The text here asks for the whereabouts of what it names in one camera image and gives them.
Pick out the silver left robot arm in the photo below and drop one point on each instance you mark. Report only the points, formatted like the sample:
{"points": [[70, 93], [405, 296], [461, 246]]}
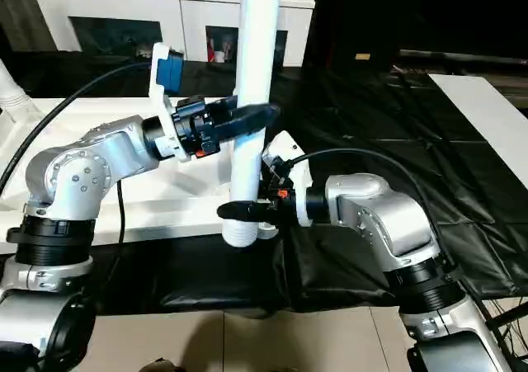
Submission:
{"points": [[82, 161]]}

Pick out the black stand leg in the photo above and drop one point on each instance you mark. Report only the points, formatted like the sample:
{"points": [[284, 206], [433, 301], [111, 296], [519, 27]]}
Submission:
{"points": [[507, 314]]}

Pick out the white plastic table top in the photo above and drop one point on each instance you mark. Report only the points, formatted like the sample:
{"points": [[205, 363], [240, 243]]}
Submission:
{"points": [[165, 207]]}

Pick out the black mat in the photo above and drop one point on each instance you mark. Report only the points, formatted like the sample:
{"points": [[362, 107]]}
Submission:
{"points": [[412, 141]]}

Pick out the white plastic table leg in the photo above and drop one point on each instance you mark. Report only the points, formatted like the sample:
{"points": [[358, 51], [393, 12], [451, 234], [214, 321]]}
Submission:
{"points": [[12, 95], [255, 58]]}

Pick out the grey curtain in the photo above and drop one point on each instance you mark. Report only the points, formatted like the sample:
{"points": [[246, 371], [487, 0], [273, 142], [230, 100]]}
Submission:
{"points": [[20, 13]]}

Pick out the white cabinet with glass doors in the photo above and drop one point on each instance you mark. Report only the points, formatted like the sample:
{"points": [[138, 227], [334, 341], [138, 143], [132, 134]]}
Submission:
{"points": [[123, 5]]}

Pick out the small tan label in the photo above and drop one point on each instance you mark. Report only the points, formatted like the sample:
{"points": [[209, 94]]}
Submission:
{"points": [[362, 56]]}

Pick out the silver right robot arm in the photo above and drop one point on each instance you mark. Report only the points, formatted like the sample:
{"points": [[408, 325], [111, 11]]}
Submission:
{"points": [[371, 207]]}

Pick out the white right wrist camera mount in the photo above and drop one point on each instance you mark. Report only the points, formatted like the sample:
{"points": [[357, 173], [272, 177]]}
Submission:
{"points": [[284, 141]]}

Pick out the white flat board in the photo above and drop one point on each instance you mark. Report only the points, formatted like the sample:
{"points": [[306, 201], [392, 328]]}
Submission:
{"points": [[486, 112]]}

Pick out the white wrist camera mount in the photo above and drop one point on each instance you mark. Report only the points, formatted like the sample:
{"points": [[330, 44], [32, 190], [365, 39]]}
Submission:
{"points": [[284, 141], [158, 71]]}

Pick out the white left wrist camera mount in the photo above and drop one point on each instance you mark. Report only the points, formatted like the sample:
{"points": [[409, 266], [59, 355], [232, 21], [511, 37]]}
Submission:
{"points": [[158, 71]]}

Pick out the black cabinet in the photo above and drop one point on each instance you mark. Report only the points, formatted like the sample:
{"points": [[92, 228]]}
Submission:
{"points": [[433, 13]]}

